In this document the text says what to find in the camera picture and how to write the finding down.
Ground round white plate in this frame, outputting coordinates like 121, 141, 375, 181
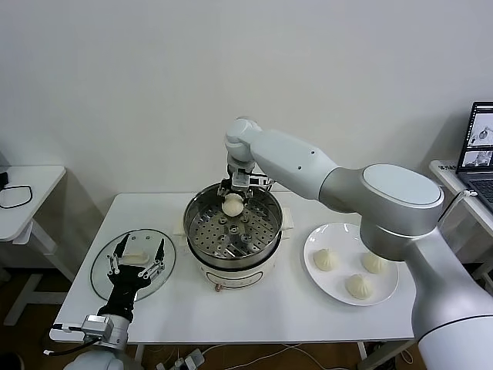
303, 222, 400, 308

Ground white table leg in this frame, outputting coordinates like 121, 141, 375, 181
130, 344, 147, 370
356, 341, 415, 370

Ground round glass pot lid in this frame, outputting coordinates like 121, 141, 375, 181
90, 228, 177, 302

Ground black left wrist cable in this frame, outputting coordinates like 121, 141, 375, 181
44, 323, 97, 358

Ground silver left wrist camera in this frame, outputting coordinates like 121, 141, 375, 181
80, 314, 115, 342

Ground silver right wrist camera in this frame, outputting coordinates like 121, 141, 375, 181
230, 171, 251, 190

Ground white steamed baozi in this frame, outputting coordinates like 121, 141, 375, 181
221, 193, 244, 217
345, 273, 376, 301
314, 248, 340, 273
361, 252, 389, 275

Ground perforated steel steamer basket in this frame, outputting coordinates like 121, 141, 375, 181
183, 180, 283, 267

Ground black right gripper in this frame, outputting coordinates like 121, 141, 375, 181
217, 164, 256, 205

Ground black looped cable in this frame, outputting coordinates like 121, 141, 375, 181
0, 186, 32, 209

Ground laptop charger cable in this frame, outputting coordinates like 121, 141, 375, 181
437, 188, 478, 224

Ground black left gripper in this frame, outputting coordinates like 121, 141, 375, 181
97, 233, 166, 320

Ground cream electric cooker pot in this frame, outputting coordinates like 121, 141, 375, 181
172, 206, 297, 294

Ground white power strip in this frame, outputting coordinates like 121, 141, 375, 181
169, 348, 205, 370

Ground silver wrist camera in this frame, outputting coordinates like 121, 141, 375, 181
230, 171, 251, 190
80, 314, 115, 342

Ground grey open laptop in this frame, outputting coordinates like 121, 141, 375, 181
455, 100, 493, 215

